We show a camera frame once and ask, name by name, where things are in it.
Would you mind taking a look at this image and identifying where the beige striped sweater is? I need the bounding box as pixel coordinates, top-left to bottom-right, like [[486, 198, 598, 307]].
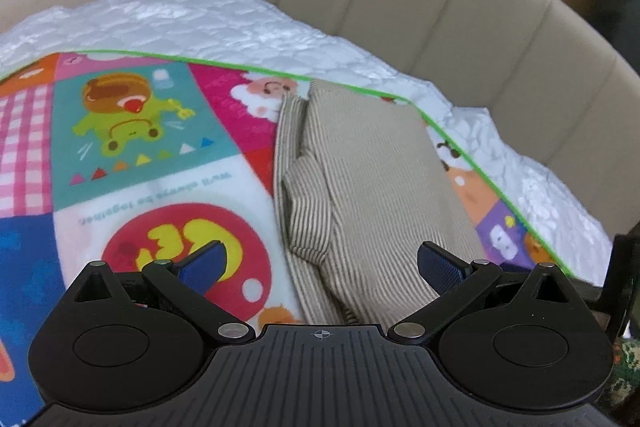
[[274, 79, 487, 326]]

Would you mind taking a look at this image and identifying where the white quilted mattress cover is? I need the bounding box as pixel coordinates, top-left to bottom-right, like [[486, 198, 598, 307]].
[[0, 0, 616, 282]]

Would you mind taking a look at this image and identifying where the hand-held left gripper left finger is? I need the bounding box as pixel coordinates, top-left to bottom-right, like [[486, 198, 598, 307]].
[[74, 240, 258, 342]]

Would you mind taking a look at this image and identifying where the colourful printed play mat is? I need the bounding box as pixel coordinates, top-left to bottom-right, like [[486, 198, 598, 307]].
[[0, 49, 586, 414]]

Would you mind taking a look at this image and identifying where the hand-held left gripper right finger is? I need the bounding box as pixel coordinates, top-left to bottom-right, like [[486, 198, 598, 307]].
[[387, 240, 575, 342]]

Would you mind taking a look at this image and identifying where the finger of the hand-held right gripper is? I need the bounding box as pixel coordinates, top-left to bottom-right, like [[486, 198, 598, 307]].
[[602, 233, 640, 341]]

